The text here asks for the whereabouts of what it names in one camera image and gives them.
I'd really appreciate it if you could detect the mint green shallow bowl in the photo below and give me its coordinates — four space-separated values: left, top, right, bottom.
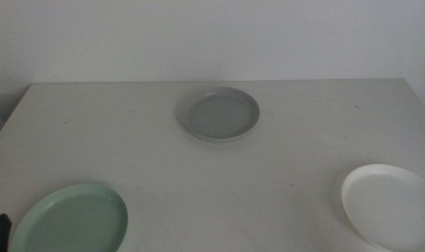
11 183 129 252

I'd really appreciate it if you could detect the grey shallow bowl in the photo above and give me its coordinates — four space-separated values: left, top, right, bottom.
181 86 261 142

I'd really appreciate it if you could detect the white shallow bowl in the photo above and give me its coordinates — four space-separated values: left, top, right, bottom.
340 163 425 252

